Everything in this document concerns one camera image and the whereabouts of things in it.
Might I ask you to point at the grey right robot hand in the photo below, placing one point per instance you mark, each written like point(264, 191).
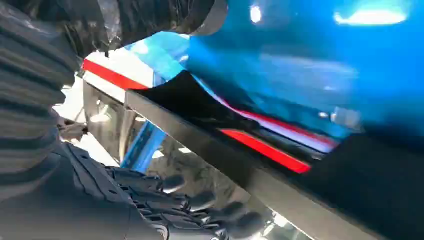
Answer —
point(66, 205)

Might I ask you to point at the large blue plastic bin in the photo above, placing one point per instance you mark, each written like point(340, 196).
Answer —
point(298, 59)

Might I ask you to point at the steel frame bar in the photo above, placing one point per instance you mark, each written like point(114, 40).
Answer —
point(205, 145)

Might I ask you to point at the red tape strip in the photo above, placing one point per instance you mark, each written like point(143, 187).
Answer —
point(265, 150)
point(112, 76)

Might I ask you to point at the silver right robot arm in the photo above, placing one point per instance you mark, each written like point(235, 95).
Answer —
point(30, 109)

